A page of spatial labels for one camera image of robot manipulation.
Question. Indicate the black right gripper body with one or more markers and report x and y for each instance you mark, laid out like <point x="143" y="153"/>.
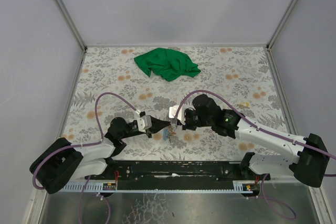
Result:
<point x="187" y="128"/>

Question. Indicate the aluminium corner post left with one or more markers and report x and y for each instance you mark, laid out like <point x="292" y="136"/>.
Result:
<point x="71" y="25"/>

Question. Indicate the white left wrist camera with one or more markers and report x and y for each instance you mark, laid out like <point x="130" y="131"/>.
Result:
<point x="143" y="121"/>

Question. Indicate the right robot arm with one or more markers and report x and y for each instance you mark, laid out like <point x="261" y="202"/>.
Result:
<point x="304" y="158"/>

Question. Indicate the white slotted cable duct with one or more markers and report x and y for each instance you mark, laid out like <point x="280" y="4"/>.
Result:
<point x="174" y="185"/>

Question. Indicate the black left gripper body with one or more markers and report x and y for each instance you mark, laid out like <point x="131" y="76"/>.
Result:
<point x="149" y="130"/>

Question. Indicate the aluminium corner post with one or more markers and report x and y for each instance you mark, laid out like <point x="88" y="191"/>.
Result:
<point x="71" y="25"/>
<point x="282" y="23"/>

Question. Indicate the key with yellow ring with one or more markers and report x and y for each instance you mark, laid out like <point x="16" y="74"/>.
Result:
<point x="244" y="105"/>

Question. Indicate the green crumpled cloth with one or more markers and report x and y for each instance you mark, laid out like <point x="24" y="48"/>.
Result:
<point x="167" y="63"/>

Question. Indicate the aluminium corner post right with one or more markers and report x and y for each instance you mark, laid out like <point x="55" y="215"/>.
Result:
<point x="282" y="23"/>

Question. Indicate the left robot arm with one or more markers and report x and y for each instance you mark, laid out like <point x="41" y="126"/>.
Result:
<point x="63" y="162"/>

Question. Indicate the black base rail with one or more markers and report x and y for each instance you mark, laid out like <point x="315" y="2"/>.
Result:
<point x="186" y="170"/>

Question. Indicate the metal key organizer blue handle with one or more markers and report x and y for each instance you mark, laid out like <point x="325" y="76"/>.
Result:
<point x="168" y="133"/>

